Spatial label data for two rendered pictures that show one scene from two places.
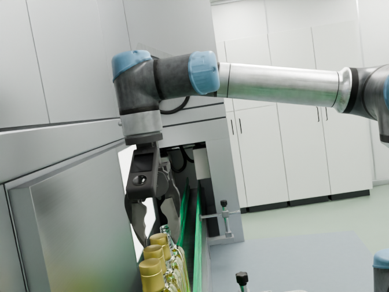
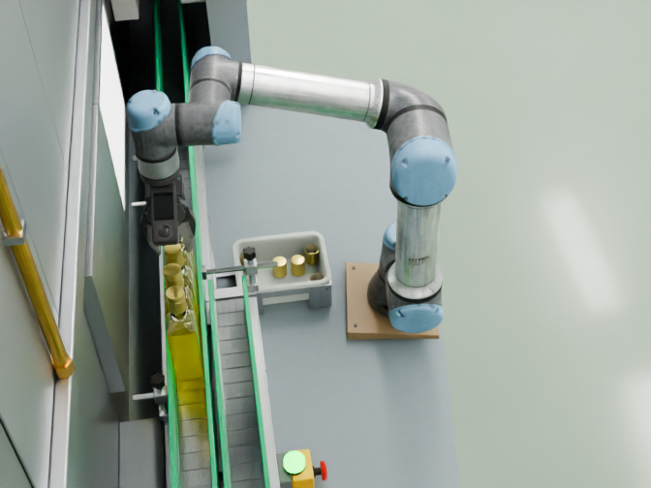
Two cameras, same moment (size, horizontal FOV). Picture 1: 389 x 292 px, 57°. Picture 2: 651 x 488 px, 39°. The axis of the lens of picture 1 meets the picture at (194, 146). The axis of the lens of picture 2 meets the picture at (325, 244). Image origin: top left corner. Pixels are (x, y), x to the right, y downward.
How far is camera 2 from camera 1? 1.27 m
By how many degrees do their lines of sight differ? 42
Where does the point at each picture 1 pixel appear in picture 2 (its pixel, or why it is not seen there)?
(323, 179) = not seen: outside the picture
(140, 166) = (162, 211)
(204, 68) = (228, 135)
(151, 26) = not seen: outside the picture
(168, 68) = (191, 130)
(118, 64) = (138, 122)
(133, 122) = (153, 169)
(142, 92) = (163, 146)
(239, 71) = (263, 88)
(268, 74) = (295, 94)
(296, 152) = not seen: outside the picture
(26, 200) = (89, 283)
